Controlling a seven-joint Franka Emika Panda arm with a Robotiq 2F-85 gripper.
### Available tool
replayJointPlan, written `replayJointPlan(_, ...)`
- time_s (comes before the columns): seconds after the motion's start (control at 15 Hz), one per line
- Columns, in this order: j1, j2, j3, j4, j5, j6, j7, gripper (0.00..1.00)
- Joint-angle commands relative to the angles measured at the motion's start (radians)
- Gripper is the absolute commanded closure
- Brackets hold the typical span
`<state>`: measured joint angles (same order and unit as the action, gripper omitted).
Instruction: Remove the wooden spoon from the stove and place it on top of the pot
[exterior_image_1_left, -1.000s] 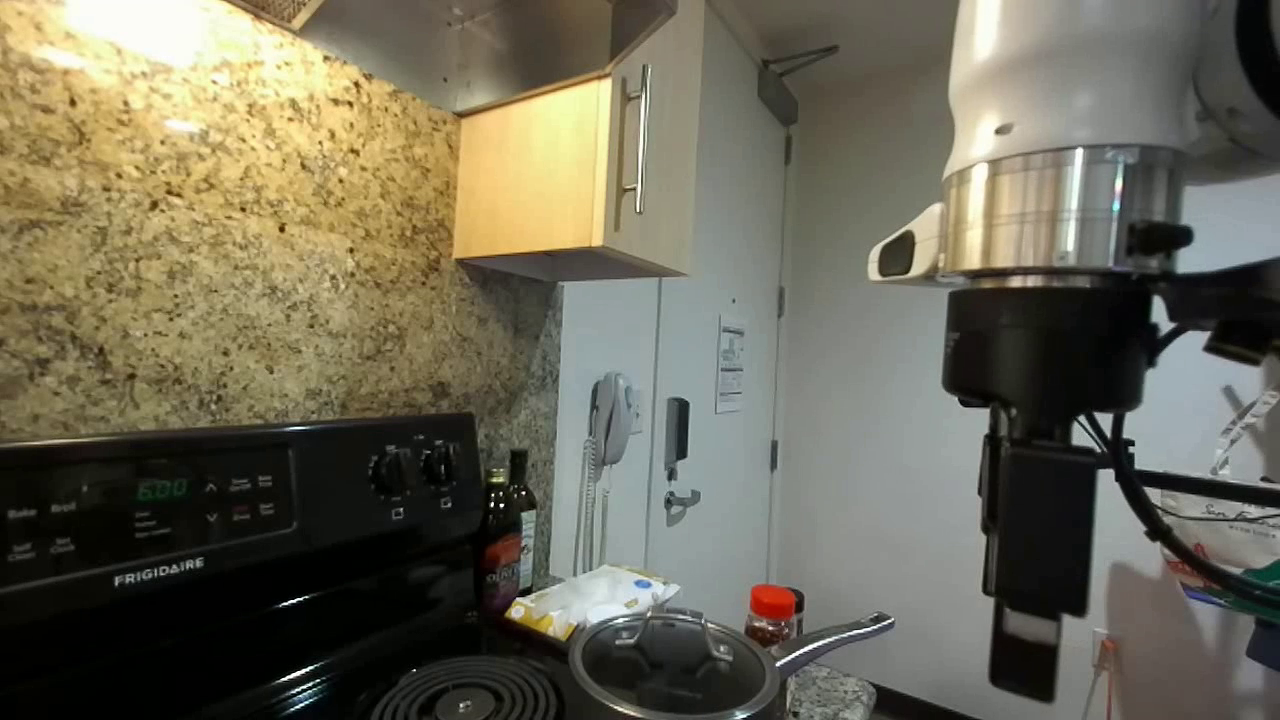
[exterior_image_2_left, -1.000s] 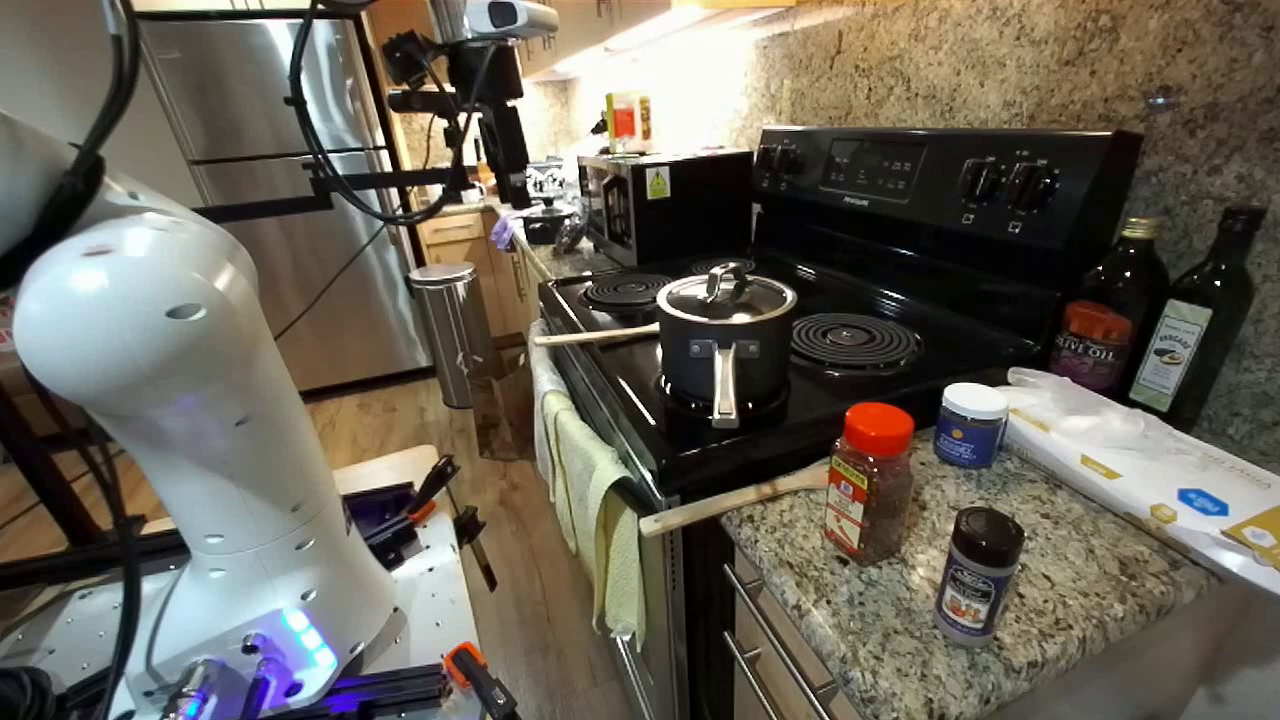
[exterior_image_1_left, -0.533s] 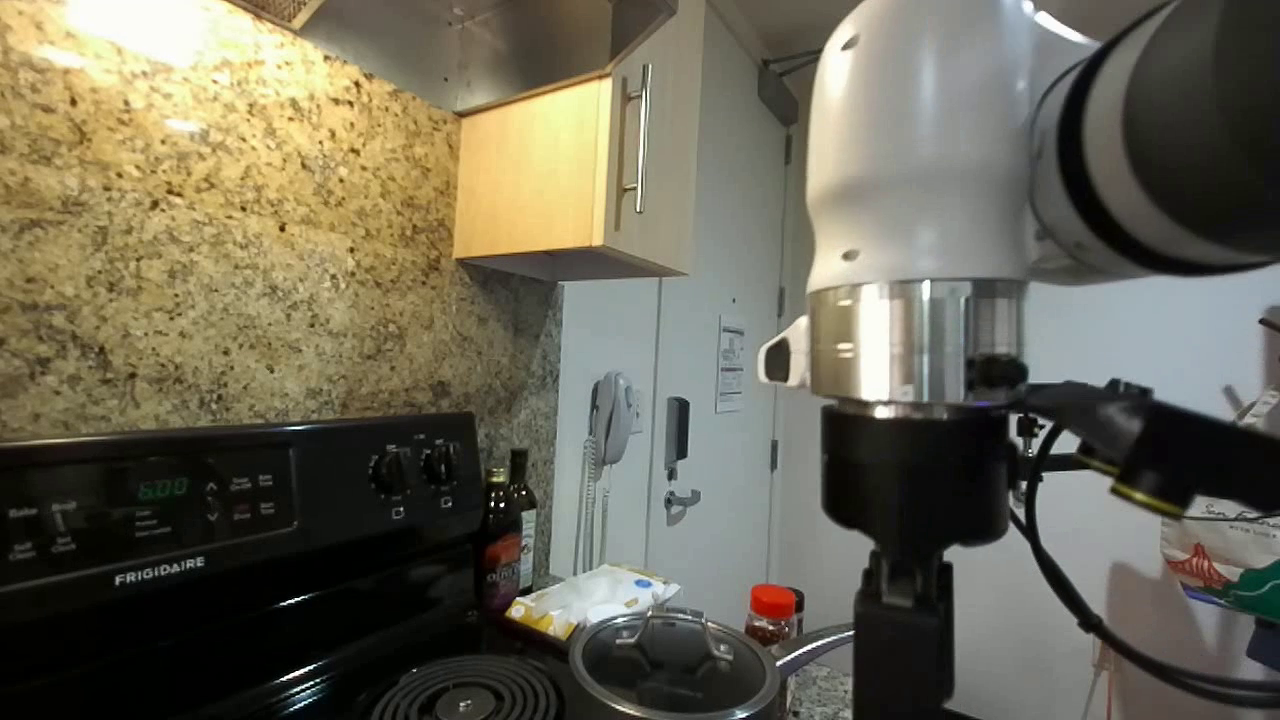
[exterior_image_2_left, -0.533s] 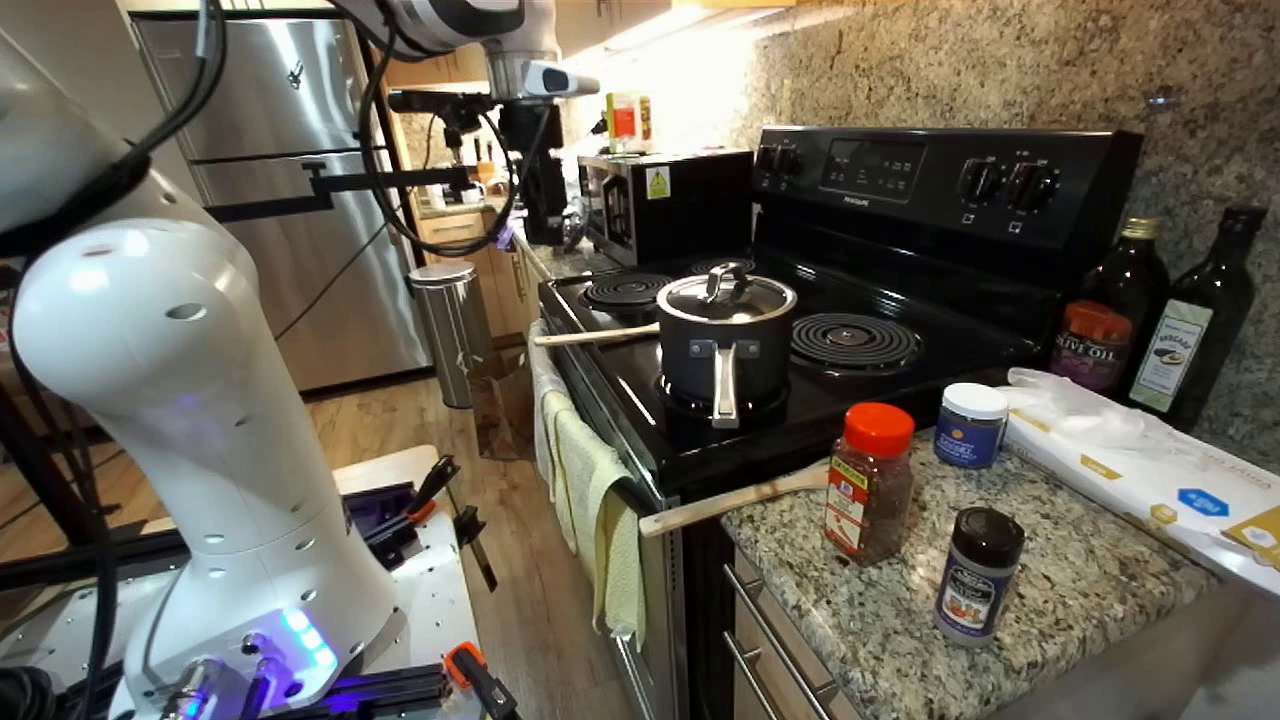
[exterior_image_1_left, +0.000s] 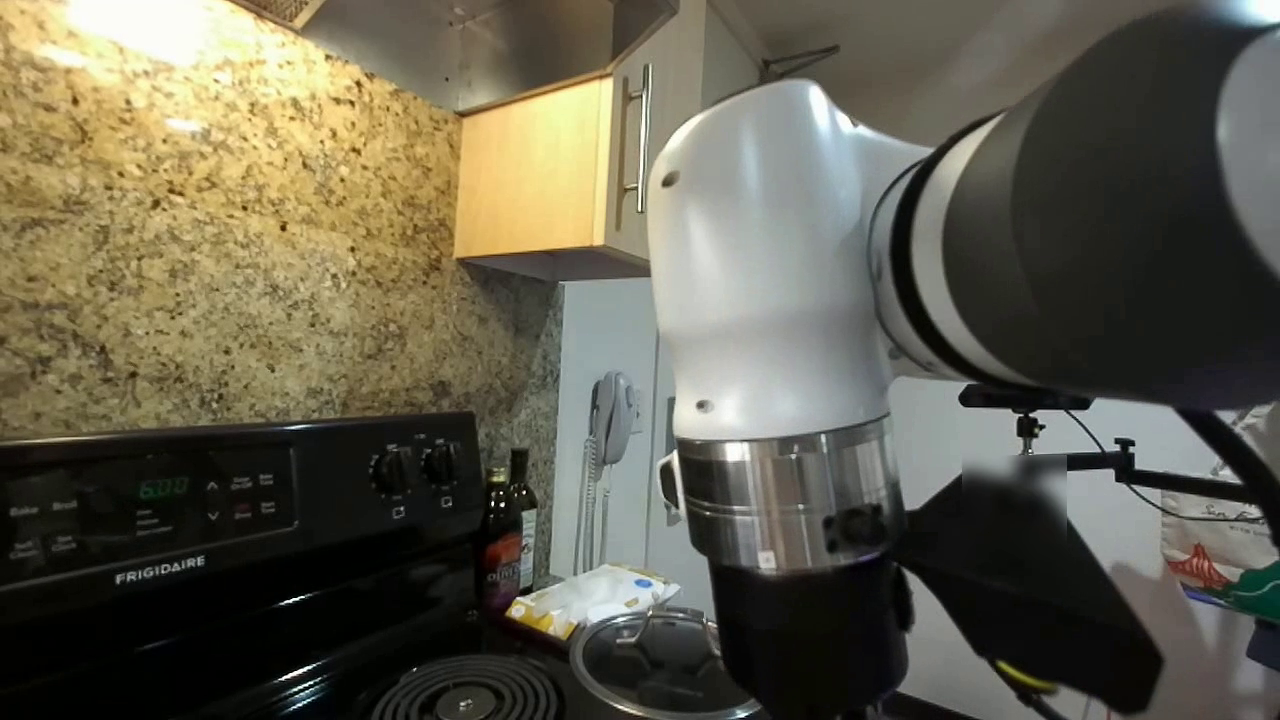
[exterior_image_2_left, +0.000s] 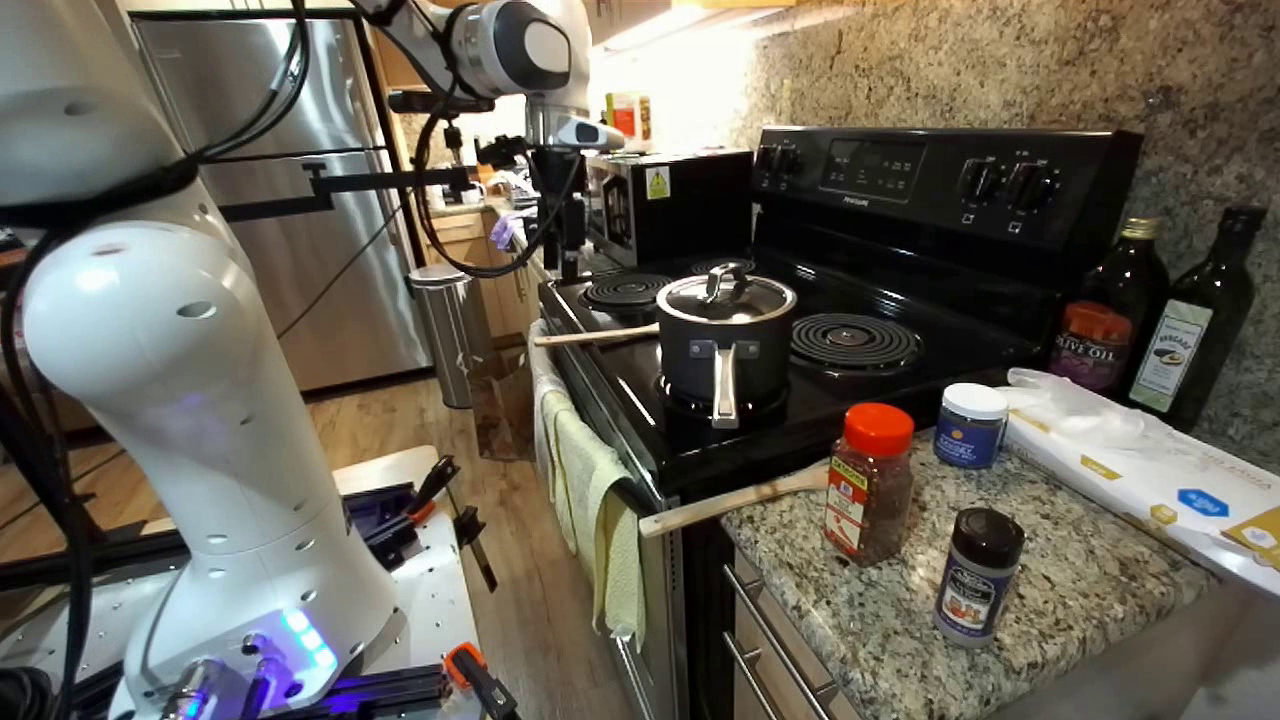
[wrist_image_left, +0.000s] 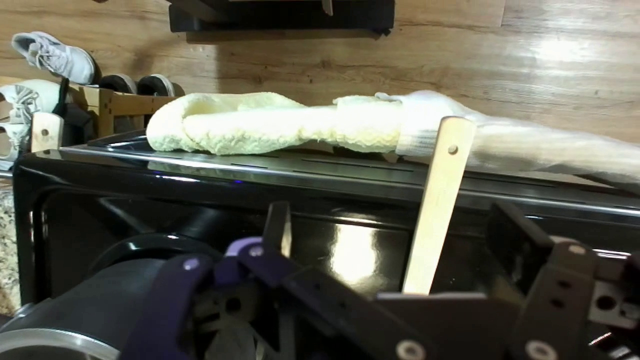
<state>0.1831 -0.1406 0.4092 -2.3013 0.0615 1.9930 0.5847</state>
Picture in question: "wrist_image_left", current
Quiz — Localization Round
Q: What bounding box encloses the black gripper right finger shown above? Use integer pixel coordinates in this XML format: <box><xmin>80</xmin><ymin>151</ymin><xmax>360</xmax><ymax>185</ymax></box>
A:
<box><xmin>487</xmin><ymin>200</ymin><xmax>640</xmax><ymax>360</ymax></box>

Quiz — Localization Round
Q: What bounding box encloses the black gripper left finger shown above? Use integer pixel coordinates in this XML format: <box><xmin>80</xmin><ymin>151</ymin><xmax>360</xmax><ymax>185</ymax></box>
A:
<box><xmin>125</xmin><ymin>200</ymin><xmax>428</xmax><ymax>360</ymax></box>

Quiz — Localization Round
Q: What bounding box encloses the wooden spoon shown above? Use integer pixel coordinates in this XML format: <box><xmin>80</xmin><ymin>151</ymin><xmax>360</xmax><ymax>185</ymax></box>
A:
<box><xmin>399</xmin><ymin>114</ymin><xmax>480</xmax><ymax>295</ymax></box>

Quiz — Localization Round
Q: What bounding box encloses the black electric stove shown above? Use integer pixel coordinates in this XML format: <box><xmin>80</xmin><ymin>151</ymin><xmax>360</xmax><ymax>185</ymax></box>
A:
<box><xmin>10</xmin><ymin>135</ymin><xmax>640</xmax><ymax>360</ymax></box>

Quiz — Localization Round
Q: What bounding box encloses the silver metal pot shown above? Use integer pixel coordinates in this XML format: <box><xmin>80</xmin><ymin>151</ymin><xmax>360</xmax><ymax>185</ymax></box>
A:
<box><xmin>0</xmin><ymin>233</ymin><xmax>207</xmax><ymax>360</ymax></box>

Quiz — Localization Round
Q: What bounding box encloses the pale yellow dish towel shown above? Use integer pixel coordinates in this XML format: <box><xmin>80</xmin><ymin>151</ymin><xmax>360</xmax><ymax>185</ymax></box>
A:
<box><xmin>144</xmin><ymin>88</ymin><xmax>640</xmax><ymax>188</ymax></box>

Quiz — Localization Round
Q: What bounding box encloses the black shoe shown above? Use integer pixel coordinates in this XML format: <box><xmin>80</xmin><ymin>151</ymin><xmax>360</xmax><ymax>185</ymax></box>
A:
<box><xmin>98</xmin><ymin>71</ymin><xmax>138</xmax><ymax>95</ymax></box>
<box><xmin>135</xmin><ymin>71</ymin><xmax>185</xmax><ymax>100</ymax></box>

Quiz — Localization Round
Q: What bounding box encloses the black stand base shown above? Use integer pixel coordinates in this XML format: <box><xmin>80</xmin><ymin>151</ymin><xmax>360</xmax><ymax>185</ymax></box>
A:
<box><xmin>165</xmin><ymin>0</ymin><xmax>396</xmax><ymax>35</ymax></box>

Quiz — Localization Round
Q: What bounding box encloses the white slip-on shoe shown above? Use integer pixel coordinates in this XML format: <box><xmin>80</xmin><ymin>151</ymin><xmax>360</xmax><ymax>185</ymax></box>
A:
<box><xmin>0</xmin><ymin>77</ymin><xmax>64</xmax><ymax>161</ymax></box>

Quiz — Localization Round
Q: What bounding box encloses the grey white sneaker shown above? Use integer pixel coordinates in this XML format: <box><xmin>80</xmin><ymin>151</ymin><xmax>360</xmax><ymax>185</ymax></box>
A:
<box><xmin>10</xmin><ymin>30</ymin><xmax>98</xmax><ymax>85</ymax></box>

